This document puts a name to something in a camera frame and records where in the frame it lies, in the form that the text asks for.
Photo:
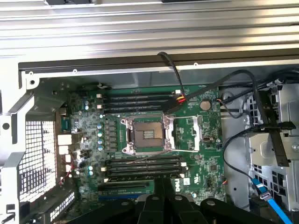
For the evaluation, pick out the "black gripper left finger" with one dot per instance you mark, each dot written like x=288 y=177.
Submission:
x=149 y=210

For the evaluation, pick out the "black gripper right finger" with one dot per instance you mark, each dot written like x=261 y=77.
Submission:
x=184 y=210

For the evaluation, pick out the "blue expansion slot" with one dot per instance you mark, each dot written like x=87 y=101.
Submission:
x=116 y=200

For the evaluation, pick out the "black expansion slot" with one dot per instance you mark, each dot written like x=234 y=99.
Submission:
x=121 y=186

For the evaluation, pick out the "black RAM slot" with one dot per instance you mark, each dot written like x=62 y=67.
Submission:
x=163 y=158
x=140 y=100
x=130 y=174
x=135 y=111
x=140 y=94
x=140 y=169
x=140 y=106
x=140 y=164

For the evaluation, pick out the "thin metal locking lever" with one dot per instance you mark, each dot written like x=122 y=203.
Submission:
x=149 y=156

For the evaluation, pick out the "green motherboard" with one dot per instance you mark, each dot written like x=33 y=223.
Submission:
x=211 y=154

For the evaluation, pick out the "CPU socket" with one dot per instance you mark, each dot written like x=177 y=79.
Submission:
x=146 y=135

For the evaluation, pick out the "metal socket cover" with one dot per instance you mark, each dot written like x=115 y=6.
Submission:
x=199 y=130

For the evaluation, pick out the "silver metal drive cage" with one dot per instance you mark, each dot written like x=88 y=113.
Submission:
x=261 y=149

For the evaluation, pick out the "silver coin cell battery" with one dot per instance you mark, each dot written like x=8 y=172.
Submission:
x=205 y=105

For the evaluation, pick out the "silver rear port block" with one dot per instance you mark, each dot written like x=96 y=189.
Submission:
x=64 y=140

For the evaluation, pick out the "open silver PC case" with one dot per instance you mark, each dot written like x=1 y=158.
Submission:
x=144 y=78

